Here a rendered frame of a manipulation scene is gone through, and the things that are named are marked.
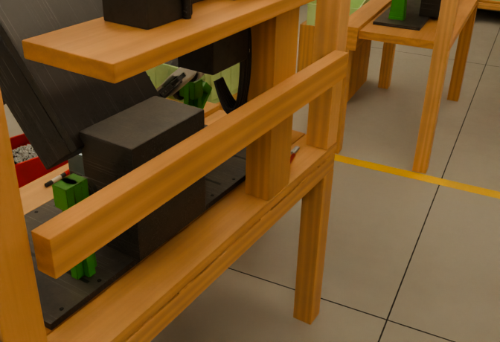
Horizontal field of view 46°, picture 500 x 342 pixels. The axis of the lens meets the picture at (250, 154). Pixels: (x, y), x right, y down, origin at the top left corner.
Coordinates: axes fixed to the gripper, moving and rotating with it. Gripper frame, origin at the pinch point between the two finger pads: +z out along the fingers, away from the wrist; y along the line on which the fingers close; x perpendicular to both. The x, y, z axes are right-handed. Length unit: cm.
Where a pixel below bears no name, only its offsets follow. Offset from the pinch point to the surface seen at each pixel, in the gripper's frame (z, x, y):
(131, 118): 23.8, 0.1, 16.8
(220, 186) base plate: 2.5, 34.4, -6.8
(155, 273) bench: 46, 34, 7
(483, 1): -592, 164, -200
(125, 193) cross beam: 55, 12, 45
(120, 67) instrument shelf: 46, -6, 62
